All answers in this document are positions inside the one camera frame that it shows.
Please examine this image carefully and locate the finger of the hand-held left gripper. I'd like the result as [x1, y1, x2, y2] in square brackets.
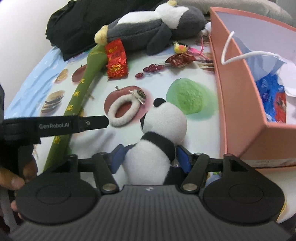
[71, 115, 110, 134]

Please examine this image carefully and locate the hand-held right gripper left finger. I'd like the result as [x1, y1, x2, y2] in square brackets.
[51, 144, 128, 194]

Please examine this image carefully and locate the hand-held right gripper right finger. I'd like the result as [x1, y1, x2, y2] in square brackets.
[176, 145, 255, 193]

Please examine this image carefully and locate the white fluffy hair scrunchie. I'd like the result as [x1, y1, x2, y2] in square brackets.
[108, 89, 147, 127]

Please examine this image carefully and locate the panda plush toy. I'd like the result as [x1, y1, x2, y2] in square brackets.
[124, 97, 188, 186]

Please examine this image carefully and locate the red foil tea packet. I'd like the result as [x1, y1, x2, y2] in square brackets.
[104, 38, 129, 78]

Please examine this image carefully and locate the orange cardboard box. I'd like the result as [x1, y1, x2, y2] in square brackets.
[209, 6, 296, 167]

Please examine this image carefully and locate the dark red snack wrapper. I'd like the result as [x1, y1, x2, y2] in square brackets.
[165, 54, 197, 68]

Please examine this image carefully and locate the blue printed plastic bag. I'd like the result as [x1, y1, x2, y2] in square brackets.
[255, 73, 287, 123]

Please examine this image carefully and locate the pink feather bird toy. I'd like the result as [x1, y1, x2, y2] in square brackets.
[173, 41, 206, 56]

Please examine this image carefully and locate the blue face mask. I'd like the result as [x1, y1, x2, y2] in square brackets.
[221, 31, 293, 81]

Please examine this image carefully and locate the white paper tissue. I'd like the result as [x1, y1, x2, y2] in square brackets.
[279, 62, 296, 96]

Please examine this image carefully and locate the person's left hand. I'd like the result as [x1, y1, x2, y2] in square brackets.
[0, 159, 39, 219]

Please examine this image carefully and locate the green plush massage stick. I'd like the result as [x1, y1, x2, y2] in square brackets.
[43, 43, 109, 173]

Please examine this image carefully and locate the fruit printed mat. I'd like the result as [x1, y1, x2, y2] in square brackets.
[32, 23, 296, 232]

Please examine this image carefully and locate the light blue bed sheet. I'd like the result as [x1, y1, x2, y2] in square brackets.
[5, 46, 70, 121]

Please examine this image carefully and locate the black padded jacket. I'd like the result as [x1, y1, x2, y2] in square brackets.
[46, 0, 167, 61]

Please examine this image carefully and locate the grey penguin plush toy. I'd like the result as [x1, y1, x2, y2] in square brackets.
[94, 0, 206, 56]

